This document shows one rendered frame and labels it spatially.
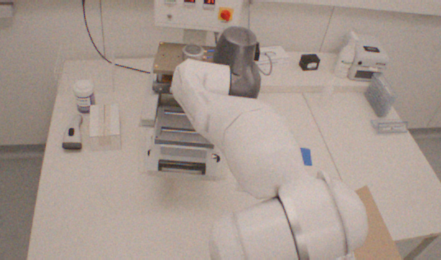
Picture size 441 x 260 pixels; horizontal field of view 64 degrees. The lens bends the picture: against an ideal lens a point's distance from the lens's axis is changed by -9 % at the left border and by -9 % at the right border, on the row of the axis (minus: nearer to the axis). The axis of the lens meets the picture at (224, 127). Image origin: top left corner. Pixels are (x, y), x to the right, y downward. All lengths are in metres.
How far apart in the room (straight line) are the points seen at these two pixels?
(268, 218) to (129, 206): 0.96
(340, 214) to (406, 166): 1.37
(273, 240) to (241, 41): 0.45
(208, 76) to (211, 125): 0.18
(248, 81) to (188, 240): 0.71
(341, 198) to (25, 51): 1.85
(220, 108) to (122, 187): 0.91
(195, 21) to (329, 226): 1.13
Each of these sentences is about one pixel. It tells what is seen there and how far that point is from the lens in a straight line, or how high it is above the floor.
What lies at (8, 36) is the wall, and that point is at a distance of 2.09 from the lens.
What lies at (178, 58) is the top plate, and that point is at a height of 1.11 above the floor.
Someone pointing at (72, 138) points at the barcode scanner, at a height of 0.81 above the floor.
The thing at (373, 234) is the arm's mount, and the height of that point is 1.05.
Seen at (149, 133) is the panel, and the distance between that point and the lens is 1.41.
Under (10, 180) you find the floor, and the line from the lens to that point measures 2.57.
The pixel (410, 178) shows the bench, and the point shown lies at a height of 0.75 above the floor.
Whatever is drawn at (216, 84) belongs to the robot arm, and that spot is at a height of 1.45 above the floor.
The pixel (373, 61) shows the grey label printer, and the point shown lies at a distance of 2.07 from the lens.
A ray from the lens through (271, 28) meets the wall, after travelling 2.07.
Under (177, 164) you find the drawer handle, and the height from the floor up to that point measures 1.01.
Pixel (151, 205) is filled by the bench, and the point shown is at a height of 0.75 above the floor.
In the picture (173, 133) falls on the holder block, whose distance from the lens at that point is 1.31.
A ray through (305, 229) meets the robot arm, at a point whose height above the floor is 1.53.
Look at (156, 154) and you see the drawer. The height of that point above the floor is 0.97.
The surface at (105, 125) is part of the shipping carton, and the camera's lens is 1.55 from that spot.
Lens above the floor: 1.93
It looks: 45 degrees down
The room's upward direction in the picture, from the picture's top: 10 degrees clockwise
